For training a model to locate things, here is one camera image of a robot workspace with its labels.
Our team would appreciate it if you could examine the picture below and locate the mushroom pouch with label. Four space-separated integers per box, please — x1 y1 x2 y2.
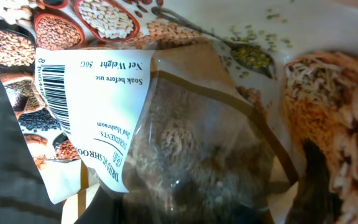
0 0 358 224

